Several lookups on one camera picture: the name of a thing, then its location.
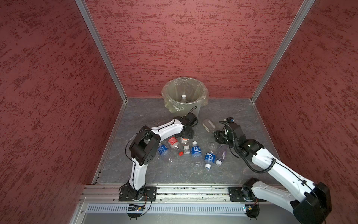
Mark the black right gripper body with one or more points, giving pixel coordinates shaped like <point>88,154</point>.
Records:
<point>230,142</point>

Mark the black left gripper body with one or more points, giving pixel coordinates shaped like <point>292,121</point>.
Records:
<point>188,134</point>

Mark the square bottle green neck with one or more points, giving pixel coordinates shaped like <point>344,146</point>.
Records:
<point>209,125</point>

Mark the clear bottle white cap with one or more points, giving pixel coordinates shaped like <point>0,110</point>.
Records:
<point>184,99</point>

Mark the clear bottle red label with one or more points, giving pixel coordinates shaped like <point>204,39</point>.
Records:
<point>175,145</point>

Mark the blue label bottle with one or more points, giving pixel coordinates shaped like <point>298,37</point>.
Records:
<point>210,156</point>
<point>165,153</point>
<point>196,155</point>

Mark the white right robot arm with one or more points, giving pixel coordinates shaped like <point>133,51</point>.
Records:
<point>309,202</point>

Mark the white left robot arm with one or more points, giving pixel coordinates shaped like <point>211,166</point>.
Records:
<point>144,145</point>

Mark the grey mesh waste bin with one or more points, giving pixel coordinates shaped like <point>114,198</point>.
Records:
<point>193,110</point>

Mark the translucent green bin liner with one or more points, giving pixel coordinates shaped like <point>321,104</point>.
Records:
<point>179,92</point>

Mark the clear purple tinted bottle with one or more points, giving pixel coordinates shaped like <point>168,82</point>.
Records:
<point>220,154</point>

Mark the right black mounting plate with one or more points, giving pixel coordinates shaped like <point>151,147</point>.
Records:
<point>237,194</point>

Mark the black mounting plate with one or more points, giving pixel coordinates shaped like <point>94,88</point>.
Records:
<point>237,194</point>
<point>149,193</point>

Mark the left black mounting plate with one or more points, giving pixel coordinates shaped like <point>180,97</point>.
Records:
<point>149,193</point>

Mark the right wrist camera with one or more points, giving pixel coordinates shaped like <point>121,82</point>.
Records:
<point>230,120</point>

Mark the white slotted cable duct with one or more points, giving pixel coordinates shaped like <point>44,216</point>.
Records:
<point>191,209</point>

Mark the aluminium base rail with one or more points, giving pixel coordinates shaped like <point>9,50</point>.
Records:
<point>166,193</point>

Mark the right aluminium corner post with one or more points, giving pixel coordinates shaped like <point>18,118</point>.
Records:
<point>294,27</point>

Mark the aluminium corner post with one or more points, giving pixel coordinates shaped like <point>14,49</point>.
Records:
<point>82,6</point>
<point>294,27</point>

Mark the left aluminium corner post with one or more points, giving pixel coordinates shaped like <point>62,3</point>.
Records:
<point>82,6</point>

